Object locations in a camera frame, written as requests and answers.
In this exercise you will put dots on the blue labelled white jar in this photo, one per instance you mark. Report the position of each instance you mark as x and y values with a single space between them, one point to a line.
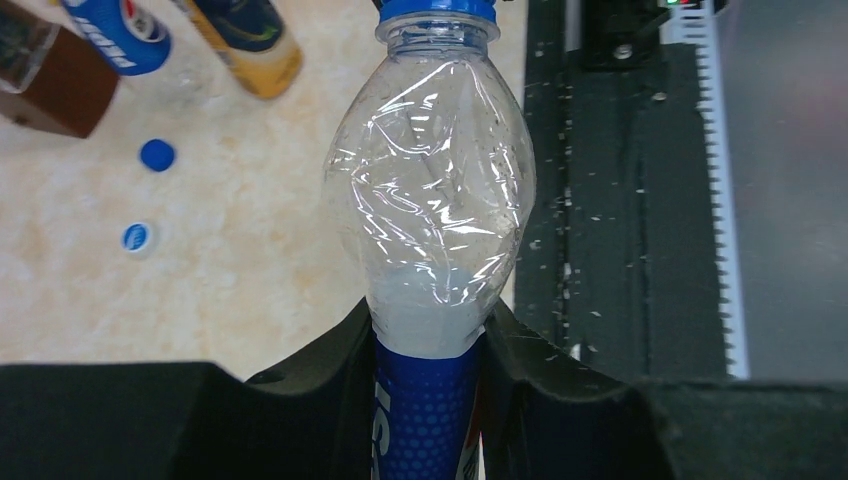
431 177

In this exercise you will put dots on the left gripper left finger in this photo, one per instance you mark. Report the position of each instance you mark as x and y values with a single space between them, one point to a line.
306 417

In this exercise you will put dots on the brown metronome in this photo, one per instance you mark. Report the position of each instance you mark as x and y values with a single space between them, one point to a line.
51 79

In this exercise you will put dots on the white blue Pocari cap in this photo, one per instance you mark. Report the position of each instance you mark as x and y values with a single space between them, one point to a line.
140 239

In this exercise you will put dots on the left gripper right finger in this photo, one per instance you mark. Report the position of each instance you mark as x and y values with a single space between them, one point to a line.
545 415

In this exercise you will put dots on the clear crushed plastic bottle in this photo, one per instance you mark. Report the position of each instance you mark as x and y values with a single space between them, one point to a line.
158 65

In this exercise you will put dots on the orange juice bottle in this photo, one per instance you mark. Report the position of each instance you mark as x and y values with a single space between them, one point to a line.
252 40

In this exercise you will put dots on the blue bottle cap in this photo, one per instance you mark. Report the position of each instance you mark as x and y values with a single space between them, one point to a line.
157 155

